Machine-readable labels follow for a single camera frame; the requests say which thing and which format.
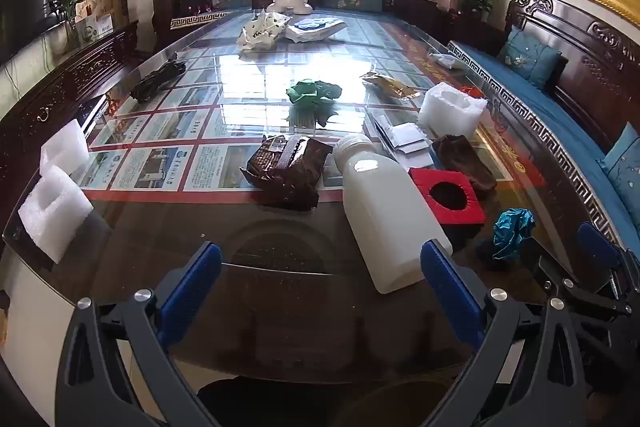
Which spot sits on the white tissue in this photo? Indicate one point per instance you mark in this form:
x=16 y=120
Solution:
x=65 y=147

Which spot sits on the white paper card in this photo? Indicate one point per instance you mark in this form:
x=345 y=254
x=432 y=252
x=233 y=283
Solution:
x=410 y=139

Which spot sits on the white box on cabinet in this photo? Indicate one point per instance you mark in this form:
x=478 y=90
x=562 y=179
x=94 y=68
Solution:
x=97 y=28

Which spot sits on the red crumpled wrapper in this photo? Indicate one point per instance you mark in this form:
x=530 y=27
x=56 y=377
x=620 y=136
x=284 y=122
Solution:
x=471 y=92

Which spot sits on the dark wooden corner table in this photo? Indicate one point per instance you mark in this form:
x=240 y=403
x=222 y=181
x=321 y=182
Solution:
x=450 y=24

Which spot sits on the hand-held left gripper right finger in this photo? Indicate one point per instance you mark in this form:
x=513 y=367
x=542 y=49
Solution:
x=450 y=287

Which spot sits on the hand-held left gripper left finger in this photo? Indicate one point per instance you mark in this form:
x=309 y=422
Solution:
x=190 y=282

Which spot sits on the dark wooden sofa blue seat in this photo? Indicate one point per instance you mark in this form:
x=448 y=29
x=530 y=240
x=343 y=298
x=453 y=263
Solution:
x=590 y=57

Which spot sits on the brown crumpled wrapper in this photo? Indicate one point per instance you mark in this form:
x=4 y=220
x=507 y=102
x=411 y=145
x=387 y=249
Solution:
x=290 y=172

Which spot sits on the green plant in vase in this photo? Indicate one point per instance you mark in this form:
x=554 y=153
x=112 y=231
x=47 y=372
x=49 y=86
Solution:
x=67 y=7

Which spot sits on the black package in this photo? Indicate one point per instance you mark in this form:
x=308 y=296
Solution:
x=157 y=79

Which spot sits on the small white packet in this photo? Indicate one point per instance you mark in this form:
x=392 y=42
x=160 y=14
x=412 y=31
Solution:
x=447 y=62

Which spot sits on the white crumpled bag black print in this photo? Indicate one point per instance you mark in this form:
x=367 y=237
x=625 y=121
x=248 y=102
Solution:
x=262 y=32

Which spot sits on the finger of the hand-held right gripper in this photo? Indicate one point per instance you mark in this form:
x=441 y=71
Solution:
x=575 y=289
x=597 y=243

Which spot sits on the teal crumpled paper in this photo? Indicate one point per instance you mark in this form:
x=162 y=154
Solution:
x=512 y=232

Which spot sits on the green paper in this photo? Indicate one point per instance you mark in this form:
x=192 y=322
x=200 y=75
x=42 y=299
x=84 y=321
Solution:
x=310 y=94

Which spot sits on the dark wooden television cabinet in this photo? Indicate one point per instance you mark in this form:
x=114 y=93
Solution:
x=60 y=82

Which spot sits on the white foam block with cutout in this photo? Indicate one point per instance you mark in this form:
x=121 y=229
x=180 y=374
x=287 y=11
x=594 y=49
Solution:
x=440 y=117

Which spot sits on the dark brown plastic wrapper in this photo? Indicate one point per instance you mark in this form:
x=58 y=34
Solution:
x=460 y=159

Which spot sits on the large white foam piece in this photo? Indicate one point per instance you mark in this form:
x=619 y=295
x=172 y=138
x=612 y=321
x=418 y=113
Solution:
x=50 y=217

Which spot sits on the gold snack packet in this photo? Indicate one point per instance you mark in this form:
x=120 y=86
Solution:
x=387 y=84

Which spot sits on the white plastic bottle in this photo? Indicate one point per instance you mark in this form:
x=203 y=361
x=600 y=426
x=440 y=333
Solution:
x=385 y=217

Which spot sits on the red foam square with hole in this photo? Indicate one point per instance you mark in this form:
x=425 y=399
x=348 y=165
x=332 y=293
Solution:
x=425 y=202

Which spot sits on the white package blue print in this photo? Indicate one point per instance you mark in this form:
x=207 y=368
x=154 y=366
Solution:
x=315 y=29

